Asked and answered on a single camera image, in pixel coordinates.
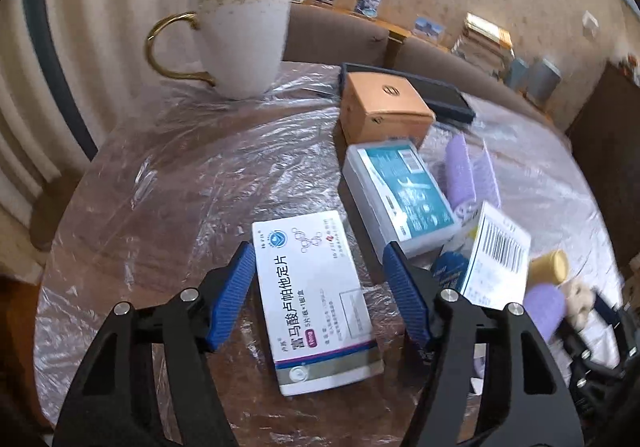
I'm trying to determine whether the purple hair roller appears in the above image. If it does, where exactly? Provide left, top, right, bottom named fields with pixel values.
left=444, top=133, right=482, bottom=228
left=475, top=147, right=503, bottom=210
left=522, top=283, right=568, bottom=343

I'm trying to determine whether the beige plush toy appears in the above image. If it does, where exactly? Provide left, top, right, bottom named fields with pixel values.
left=565, top=279, right=597, bottom=328

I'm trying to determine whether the blue packet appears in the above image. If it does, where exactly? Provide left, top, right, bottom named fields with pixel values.
left=430, top=249, right=471, bottom=293

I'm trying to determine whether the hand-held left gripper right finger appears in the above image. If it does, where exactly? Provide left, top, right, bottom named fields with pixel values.
left=382, top=241, right=586, bottom=447

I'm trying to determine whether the white medicine box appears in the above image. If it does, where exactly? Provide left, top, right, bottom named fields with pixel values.
left=251, top=210, right=385, bottom=397

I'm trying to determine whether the yellow capped bottle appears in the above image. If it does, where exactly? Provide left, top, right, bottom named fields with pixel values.
left=529, top=249, right=571, bottom=284

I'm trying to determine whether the dark wooden cabinet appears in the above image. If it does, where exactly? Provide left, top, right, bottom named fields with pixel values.
left=565, top=60, right=640, bottom=268

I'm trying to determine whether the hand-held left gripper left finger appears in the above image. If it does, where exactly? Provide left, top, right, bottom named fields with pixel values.
left=52, top=241, right=257, bottom=447

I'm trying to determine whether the stack of books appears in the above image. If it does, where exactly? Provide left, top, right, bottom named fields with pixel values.
left=452, top=12, right=515, bottom=73

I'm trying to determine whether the clear dental floss box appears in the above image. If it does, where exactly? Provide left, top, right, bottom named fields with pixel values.
left=341, top=138, right=463, bottom=258

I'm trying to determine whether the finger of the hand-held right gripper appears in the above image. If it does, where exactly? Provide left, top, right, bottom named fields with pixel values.
left=590, top=288, right=626, bottom=328

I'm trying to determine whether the dark flat case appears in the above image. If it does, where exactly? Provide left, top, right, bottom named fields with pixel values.
left=340, top=62, right=476, bottom=125

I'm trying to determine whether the white box with barcode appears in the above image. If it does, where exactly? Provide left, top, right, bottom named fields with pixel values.
left=457, top=200, right=532, bottom=310

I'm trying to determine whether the orange cardboard box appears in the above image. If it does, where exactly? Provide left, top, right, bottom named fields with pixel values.
left=340, top=71, right=437, bottom=148

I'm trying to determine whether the wooden wall ledge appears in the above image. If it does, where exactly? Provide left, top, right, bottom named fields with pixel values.
left=290, top=1, right=451, bottom=53

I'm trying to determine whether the white mug with gold handle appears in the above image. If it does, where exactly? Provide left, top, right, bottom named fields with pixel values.
left=145, top=0, right=293, bottom=100

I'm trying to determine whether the grey canister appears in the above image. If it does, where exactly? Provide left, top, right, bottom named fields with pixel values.
left=505, top=56, right=531, bottom=93
left=527, top=58, right=562, bottom=100

